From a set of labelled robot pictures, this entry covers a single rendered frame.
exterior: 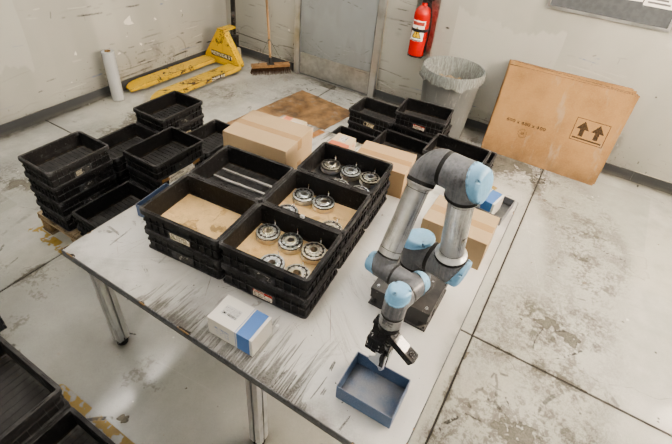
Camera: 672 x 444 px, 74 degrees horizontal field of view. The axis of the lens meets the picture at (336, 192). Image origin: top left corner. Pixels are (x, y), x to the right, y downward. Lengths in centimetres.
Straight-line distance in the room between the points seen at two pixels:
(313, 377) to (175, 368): 107
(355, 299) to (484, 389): 102
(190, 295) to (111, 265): 39
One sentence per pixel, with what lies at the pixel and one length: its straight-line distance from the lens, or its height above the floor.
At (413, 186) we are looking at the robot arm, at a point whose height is 133.
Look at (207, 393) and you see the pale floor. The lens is 249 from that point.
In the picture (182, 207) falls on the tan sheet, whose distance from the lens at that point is 213.
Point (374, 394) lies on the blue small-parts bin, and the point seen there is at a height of 71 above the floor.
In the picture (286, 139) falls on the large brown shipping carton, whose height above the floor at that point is 90.
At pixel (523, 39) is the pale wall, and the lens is 447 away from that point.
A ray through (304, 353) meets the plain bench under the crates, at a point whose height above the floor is 70.
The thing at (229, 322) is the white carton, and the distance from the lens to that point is 171.
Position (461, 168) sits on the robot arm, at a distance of 138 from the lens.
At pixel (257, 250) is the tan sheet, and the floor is 83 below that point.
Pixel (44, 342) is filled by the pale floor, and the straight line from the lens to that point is 290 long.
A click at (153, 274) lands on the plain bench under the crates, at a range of 204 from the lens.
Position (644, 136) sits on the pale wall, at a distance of 465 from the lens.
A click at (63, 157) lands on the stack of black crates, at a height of 49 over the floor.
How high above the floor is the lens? 215
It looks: 37 degrees down
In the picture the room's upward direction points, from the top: 6 degrees clockwise
